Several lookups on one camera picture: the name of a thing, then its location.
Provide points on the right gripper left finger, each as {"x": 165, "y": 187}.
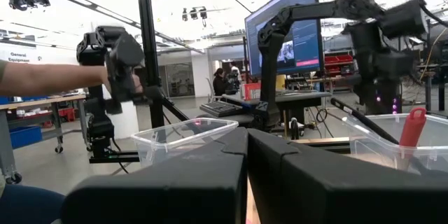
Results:
{"x": 168, "y": 196}

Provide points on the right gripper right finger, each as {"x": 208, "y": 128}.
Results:
{"x": 332, "y": 196}

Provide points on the clear plastic bin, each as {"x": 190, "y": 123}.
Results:
{"x": 437, "y": 136}
{"x": 157, "y": 147}

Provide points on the black serving spoon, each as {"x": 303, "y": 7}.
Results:
{"x": 364, "y": 120}

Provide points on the red silicone spatula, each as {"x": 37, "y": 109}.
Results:
{"x": 413, "y": 129}

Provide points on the black leader arm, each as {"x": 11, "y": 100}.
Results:
{"x": 122, "y": 52}

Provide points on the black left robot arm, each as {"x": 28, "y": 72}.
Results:
{"x": 269, "y": 77}

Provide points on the red shelf bins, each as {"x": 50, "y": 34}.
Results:
{"x": 337, "y": 59}

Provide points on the black computer tower with lights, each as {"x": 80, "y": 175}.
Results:
{"x": 367, "y": 98}

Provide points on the computer monitor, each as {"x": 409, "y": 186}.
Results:
{"x": 304, "y": 49}

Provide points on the grey desk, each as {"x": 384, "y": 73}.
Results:
{"x": 301, "y": 96}

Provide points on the black keyboard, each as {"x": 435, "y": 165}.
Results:
{"x": 220, "y": 108}

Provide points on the yellow container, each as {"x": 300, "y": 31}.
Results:
{"x": 280, "y": 83}

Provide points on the person's hand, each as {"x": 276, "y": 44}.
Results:
{"x": 137, "y": 85}

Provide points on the person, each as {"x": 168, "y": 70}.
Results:
{"x": 235, "y": 71}
{"x": 220, "y": 84}

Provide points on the red and white box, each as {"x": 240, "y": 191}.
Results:
{"x": 252, "y": 91}

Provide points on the person's leg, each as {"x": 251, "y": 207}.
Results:
{"x": 28, "y": 206}

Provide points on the blue storage bin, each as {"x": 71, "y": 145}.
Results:
{"x": 24, "y": 136}

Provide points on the wooden workbench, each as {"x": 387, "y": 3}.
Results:
{"x": 42, "y": 101}

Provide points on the black rig pole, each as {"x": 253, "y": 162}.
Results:
{"x": 145, "y": 24}

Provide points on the black ceiling spotlights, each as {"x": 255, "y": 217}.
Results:
{"x": 194, "y": 13}
{"x": 28, "y": 0}

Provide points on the general equipment sign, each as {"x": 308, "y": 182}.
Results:
{"x": 19, "y": 57}

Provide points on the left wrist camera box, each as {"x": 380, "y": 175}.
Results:
{"x": 402, "y": 19}

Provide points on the black aluminium table frame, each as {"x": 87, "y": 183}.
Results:
{"x": 322, "y": 148}

